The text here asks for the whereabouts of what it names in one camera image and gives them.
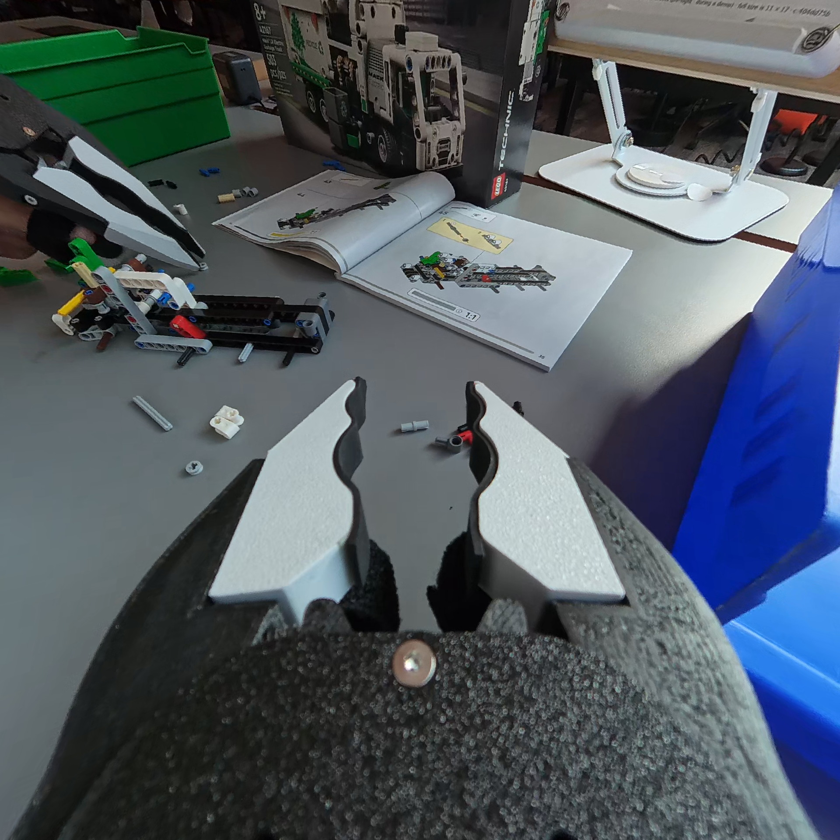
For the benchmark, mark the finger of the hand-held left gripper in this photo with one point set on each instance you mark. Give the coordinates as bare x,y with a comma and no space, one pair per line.
141,237
92,156

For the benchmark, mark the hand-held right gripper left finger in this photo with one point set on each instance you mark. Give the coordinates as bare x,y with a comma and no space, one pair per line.
295,512

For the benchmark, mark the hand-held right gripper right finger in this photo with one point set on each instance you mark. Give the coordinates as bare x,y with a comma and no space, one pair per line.
544,525

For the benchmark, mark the lego chassis assembly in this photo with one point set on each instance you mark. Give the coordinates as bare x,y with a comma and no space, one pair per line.
229,315

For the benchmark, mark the grey lego axle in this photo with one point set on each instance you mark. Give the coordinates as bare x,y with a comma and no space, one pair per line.
152,413

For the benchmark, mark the white lego connector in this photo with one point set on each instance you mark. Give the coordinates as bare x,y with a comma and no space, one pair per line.
226,421

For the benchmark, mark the dark grey lego connector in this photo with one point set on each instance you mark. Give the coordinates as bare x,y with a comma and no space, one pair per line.
449,445

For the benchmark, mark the green lego piece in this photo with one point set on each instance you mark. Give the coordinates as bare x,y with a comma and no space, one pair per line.
16,275

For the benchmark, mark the light grey lego pin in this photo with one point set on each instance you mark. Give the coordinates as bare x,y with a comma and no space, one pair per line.
415,426

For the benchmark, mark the lego set box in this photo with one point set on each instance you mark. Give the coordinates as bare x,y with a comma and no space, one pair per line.
394,98

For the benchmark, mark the person's left hand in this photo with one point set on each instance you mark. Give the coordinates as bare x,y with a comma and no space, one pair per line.
10,226

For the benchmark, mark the green plastic storage bin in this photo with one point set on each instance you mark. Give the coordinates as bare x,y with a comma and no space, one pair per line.
118,98

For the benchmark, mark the black power adapter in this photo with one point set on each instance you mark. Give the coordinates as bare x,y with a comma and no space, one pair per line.
235,77

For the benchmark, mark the open instruction booklet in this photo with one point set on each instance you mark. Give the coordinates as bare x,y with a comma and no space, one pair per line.
492,295

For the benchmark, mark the blue plastic storage bin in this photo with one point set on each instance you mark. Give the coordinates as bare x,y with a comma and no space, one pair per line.
787,394

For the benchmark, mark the white folding stand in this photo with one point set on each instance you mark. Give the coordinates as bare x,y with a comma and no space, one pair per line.
656,197

